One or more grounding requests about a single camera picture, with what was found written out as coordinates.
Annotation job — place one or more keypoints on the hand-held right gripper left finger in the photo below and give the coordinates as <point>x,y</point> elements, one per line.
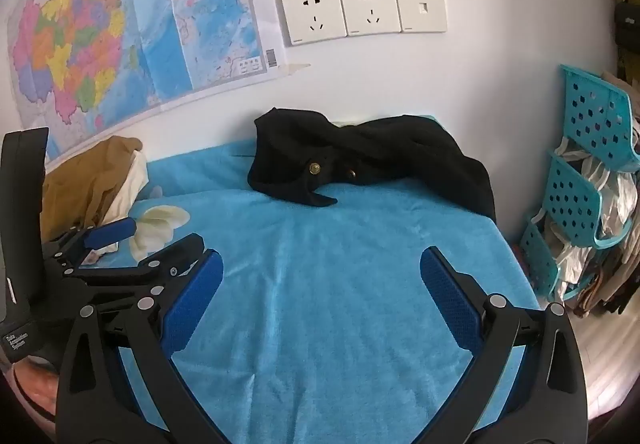
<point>192,304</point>

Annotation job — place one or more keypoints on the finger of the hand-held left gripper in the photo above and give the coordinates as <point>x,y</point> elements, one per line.
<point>170,257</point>
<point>110,231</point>

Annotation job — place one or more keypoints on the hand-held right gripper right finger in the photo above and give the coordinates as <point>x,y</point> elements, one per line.
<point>450,299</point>

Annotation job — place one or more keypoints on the black garment with brass buttons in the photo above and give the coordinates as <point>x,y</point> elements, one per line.
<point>390,149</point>

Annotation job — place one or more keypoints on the yellow and black hanging clothes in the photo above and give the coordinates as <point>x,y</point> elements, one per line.
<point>627,24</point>

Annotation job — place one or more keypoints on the cream garment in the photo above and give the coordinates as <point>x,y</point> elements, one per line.
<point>132,184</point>

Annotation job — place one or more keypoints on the brown garment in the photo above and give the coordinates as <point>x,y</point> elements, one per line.
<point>80,184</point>

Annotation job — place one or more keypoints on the blue flower print blanket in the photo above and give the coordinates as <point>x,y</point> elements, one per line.
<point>320,299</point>

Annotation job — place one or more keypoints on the teal plastic rack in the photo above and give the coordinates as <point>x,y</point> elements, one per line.
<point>575,194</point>

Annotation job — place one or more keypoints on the clear tape strip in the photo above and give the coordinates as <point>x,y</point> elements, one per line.
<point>295,68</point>

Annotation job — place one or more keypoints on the white data port plate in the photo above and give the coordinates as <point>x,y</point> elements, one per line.
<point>420,6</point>

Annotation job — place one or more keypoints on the colourful wall map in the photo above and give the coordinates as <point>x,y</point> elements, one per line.
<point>150,24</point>

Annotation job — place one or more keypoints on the white wall socket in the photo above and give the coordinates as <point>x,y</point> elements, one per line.
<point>370,9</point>
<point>312,16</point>

